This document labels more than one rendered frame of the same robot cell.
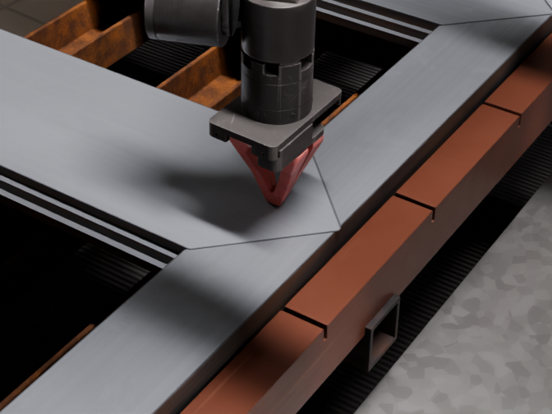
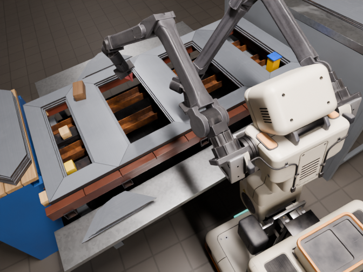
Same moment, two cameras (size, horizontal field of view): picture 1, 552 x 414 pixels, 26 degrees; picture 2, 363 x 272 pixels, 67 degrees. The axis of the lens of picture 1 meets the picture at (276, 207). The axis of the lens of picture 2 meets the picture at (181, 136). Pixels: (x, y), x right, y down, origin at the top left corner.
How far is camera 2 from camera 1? 0.65 m
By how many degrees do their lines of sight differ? 28
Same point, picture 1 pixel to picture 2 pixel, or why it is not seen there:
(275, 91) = (187, 102)
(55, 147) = (166, 96)
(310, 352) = (184, 143)
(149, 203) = (174, 111)
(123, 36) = not seen: hidden behind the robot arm
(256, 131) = (184, 107)
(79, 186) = (165, 105)
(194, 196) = (180, 111)
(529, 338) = not seen: hidden behind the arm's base
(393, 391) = (207, 150)
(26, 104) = (166, 87)
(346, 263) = not seen: hidden behind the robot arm
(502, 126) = (241, 110)
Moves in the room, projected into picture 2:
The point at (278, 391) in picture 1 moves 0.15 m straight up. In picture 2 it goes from (176, 148) to (172, 129)
